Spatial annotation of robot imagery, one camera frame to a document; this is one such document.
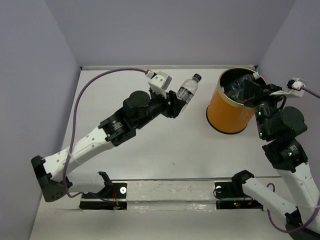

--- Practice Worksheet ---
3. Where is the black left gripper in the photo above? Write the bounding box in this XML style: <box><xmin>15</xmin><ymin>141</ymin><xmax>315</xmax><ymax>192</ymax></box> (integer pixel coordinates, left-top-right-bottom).
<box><xmin>134</xmin><ymin>89</ymin><xmax>186</xmax><ymax>131</ymax></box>

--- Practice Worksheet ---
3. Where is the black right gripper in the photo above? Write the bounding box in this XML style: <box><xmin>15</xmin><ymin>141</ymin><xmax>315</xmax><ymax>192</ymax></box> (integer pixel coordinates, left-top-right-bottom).
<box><xmin>239</xmin><ymin>77</ymin><xmax>284</xmax><ymax>137</ymax></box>

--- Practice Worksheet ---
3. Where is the green label plastic bottle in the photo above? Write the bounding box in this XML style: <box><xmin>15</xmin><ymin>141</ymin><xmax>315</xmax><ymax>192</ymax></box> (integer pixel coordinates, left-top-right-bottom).
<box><xmin>176</xmin><ymin>73</ymin><xmax>202</xmax><ymax>104</ymax></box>

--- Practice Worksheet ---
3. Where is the clear unlabelled plastic bottle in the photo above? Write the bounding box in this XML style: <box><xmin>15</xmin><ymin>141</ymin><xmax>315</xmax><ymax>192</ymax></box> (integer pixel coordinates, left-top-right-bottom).
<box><xmin>221</xmin><ymin>72</ymin><xmax>261</xmax><ymax>103</ymax></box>

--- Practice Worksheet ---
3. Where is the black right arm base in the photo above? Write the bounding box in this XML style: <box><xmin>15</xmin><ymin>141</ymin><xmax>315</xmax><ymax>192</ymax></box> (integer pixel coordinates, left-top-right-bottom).
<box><xmin>212</xmin><ymin>181</ymin><xmax>264</xmax><ymax>210</ymax></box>

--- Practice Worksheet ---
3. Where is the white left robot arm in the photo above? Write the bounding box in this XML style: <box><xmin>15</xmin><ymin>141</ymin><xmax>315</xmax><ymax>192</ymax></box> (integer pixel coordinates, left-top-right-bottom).
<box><xmin>31</xmin><ymin>90</ymin><xmax>189</xmax><ymax>202</ymax></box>

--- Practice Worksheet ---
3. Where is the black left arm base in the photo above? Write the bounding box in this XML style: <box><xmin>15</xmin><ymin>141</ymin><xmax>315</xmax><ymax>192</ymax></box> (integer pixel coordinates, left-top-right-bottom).
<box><xmin>79</xmin><ymin>181</ymin><xmax>128</xmax><ymax>211</ymax></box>

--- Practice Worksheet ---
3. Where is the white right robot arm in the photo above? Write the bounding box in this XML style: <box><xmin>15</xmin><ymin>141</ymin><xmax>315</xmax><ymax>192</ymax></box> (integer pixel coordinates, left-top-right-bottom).
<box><xmin>230</xmin><ymin>78</ymin><xmax>320</xmax><ymax>240</ymax></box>

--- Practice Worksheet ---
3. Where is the orange cylindrical bin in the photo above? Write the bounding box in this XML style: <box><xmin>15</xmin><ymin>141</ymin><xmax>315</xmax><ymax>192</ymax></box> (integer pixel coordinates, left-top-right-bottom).
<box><xmin>206</xmin><ymin>67</ymin><xmax>267</xmax><ymax>135</ymax></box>

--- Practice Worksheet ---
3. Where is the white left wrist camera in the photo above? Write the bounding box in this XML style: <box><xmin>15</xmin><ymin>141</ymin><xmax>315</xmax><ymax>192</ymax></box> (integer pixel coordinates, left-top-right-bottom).
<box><xmin>146</xmin><ymin>70</ymin><xmax>172</xmax><ymax>94</ymax></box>

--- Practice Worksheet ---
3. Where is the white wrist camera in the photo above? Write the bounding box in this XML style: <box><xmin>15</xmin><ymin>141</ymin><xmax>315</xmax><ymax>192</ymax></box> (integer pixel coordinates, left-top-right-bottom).
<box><xmin>146</xmin><ymin>70</ymin><xmax>172</xmax><ymax>94</ymax></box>
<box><xmin>270</xmin><ymin>77</ymin><xmax>307</xmax><ymax>98</ymax></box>

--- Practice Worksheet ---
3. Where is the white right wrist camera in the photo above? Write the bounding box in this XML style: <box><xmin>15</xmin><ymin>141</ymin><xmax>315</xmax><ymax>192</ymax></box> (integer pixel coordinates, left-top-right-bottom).
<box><xmin>270</xmin><ymin>77</ymin><xmax>307</xmax><ymax>98</ymax></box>

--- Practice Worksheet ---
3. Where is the white taped front rail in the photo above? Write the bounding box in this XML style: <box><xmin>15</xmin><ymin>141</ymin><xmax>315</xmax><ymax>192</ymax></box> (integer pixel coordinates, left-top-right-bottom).
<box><xmin>126</xmin><ymin>180</ymin><xmax>216</xmax><ymax>203</ymax></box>

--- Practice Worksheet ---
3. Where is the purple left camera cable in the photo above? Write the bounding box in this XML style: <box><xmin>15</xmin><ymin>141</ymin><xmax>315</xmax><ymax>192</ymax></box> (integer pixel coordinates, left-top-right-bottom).
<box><xmin>61</xmin><ymin>67</ymin><xmax>157</xmax><ymax>200</ymax></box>

